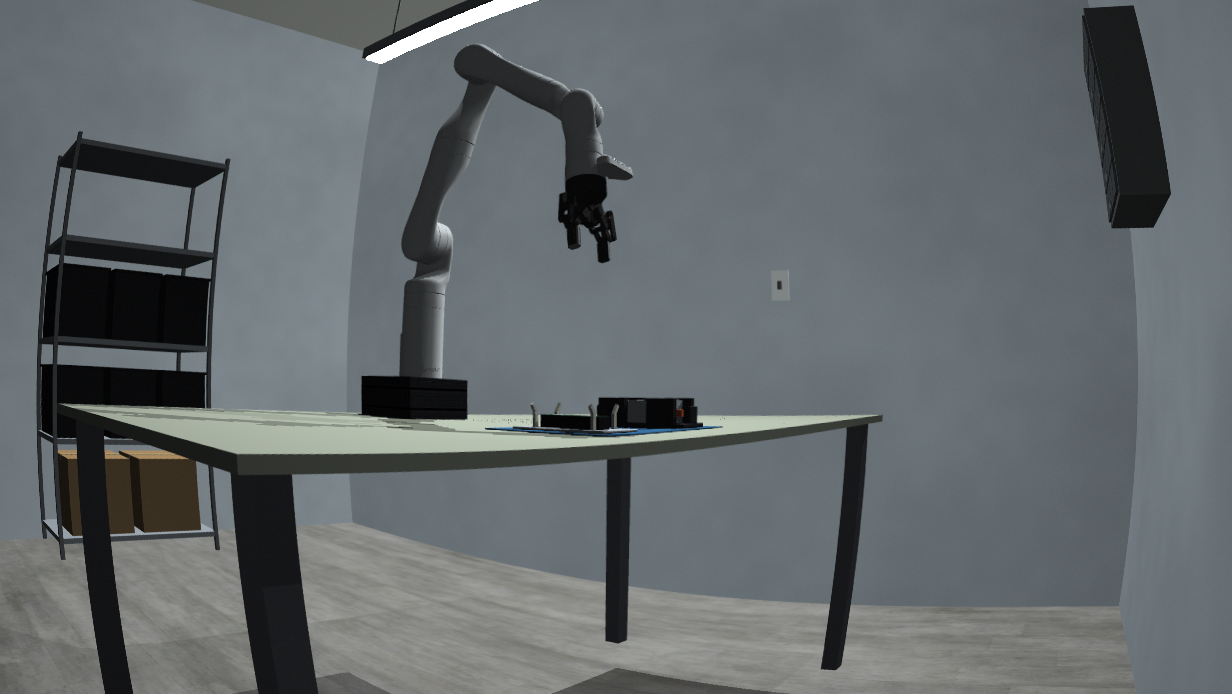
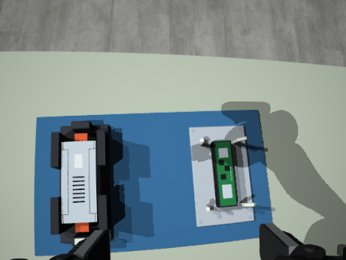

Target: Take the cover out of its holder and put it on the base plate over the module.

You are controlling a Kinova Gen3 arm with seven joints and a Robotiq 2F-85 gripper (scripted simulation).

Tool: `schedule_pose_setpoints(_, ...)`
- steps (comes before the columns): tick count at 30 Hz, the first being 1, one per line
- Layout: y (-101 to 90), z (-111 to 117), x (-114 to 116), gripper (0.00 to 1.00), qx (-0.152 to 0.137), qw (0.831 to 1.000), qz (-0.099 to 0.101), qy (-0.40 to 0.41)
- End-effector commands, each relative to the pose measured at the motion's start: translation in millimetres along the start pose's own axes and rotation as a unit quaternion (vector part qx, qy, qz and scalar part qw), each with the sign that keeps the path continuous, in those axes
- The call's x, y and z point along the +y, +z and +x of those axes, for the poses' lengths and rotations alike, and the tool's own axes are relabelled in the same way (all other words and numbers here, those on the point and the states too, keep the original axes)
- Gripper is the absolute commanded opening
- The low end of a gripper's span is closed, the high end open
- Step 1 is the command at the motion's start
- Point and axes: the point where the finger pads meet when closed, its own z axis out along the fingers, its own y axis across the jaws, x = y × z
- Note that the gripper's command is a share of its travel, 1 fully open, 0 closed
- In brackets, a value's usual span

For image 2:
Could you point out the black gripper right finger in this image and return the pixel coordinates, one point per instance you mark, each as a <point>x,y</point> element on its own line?
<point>275,244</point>

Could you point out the blue flat plate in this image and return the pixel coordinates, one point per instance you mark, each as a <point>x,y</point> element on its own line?
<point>161,177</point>

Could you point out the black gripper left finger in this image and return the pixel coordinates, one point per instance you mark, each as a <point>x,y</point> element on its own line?
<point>95,247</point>

